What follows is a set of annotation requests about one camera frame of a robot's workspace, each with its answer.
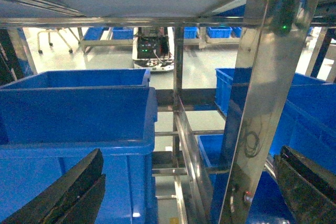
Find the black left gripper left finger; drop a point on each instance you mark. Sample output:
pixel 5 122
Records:
pixel 75 197

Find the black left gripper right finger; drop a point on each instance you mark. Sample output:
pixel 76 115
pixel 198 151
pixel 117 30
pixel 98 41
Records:
pixel 307 188

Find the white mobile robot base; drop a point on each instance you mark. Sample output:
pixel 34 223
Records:
pixel 153 49

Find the blue crate lower right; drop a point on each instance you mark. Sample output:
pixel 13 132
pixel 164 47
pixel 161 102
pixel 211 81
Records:
pixel 268 205

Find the blue crate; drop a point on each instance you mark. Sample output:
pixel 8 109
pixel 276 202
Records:
pixel 47 131
pixel 306 124
pixel 268 205

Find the blue crate upper right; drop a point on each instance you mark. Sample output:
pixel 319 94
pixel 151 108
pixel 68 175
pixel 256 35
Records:
pixel 306 124

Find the blue crate upper left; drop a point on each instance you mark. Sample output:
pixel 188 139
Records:
pixel 47 131

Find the steel flow rack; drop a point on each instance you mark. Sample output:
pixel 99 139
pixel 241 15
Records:
pixel 273 32

